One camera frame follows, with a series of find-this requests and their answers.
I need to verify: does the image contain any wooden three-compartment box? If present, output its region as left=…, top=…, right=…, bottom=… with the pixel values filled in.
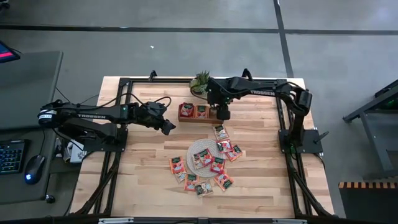
left=177, top=104, right=224, bottom=124

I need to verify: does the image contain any silver metal bracket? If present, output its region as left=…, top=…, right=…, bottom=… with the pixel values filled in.
left=98, top=217, right=134, bottom=224
left=272, top=218, right=308, bottom=224

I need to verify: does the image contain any backlit black keyboard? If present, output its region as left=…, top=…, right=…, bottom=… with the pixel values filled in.
left=0, top=139, right=27, bottom=175

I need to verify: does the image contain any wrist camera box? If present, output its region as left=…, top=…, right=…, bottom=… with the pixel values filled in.
left=206, top=79, right=220, bottom=105
left=148, top=101, right=168, bottom=115

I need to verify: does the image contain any white printed carton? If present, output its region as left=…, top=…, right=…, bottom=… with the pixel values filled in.
left=63, top=139, right=88, bottom=164

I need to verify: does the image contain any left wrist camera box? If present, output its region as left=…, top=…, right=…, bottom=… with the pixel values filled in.
left=148, top=101, right=168, bottom=115

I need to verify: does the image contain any black case with orange stripes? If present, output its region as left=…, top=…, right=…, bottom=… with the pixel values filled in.
left=338, top=181, right=398, bottom=224

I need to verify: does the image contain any orange tea packet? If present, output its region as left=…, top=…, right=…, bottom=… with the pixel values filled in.
left=169, top=156, right=187, bottom=174
left=213, top=172, right=234, bottom=192
left=195, top=105, right=210, bottom=119
left=226, top=144, right=244, bottom=162
left=183, top=173, right=200, bottom=192

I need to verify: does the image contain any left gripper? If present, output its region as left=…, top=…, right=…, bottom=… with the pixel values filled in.
left=134, top=104, right=177, bottom=136

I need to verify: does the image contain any red tea packet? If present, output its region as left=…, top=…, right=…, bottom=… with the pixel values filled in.
left=179, top=102, right=195, bottom=118
left=210, top=156, right=226, bottom=174
left=198, top=148, right=215, bottom=167
left=216, top=139, right=233, bottom=154

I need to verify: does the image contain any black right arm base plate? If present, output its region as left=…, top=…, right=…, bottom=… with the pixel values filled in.
left=278, top=129, right=330, bottom=155

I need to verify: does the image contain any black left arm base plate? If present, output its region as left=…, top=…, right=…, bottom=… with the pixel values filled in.
left=83, top=127, right=129, bottom=153

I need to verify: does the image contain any potted succulent plant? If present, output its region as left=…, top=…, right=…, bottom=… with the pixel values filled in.
left=189, top=70, right=211, bottom=96

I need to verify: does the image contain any black computer mouse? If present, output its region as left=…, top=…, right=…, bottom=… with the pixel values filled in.
left=24, top=154, right=46, bottom=185

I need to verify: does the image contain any dark computer desk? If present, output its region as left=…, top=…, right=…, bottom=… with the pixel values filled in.
left=0, top=125, right=59, bottom=205

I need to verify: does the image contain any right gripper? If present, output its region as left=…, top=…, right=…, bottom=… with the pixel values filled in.
left=216, top=77, right=234, bottom=121

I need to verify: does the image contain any grey side desk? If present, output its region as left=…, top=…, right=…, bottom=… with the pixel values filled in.
left=0, top=50, right=64, bottom=131

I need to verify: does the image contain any round woven rope mat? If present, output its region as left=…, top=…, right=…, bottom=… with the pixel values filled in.
left=185, top=138, right=225, bottom=179

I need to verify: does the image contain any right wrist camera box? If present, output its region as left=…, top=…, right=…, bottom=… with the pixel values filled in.
left=206, top=79, right=220, bottom=105

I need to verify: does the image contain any dark metal stand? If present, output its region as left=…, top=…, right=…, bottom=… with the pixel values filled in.
left=342, top=79, right=398, bottom=181

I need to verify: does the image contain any screen with red stripe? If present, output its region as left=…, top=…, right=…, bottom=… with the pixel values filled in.
left=0, top=40, right=21, bottom=64

